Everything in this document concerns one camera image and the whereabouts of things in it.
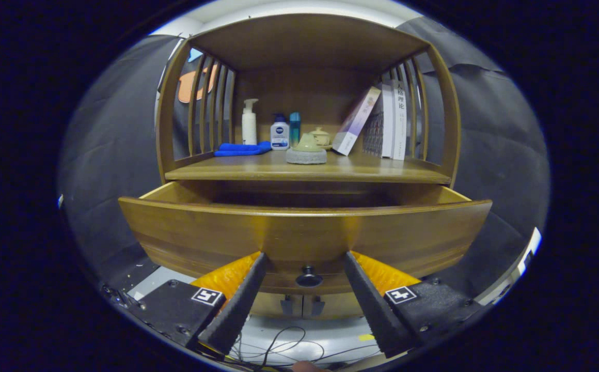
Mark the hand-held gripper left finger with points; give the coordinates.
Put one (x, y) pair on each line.
(237, 307)

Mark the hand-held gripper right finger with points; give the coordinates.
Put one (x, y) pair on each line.
(374, 307)

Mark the wooden drawer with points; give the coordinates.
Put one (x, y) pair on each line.
(201, 232)

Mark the green brush with grey base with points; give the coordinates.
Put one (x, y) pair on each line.
(306, 152)

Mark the wooden countertop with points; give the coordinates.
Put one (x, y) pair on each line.
(372, 168)

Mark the wooden cabinet with slatted shelf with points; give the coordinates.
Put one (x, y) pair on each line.
(304, 46)

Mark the white furniture piece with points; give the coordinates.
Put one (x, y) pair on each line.
(521, 263)

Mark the blue folded cloth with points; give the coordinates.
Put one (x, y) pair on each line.
(240, 150)

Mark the dark patterned book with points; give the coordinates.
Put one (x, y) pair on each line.
(373, 134)

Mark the white bottle with dark cap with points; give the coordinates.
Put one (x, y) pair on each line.
(280, 137)

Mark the cream lidded tea cup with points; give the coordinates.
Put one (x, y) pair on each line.
(322, 136)

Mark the white pump bottle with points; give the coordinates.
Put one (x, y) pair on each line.
(249, 126)

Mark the white book with black lettering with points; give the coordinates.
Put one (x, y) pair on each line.
(399, 124)

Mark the purple and white book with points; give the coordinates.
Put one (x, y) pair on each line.
(356, 121)

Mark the slim blue bottle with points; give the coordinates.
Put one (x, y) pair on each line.
(295, 126)

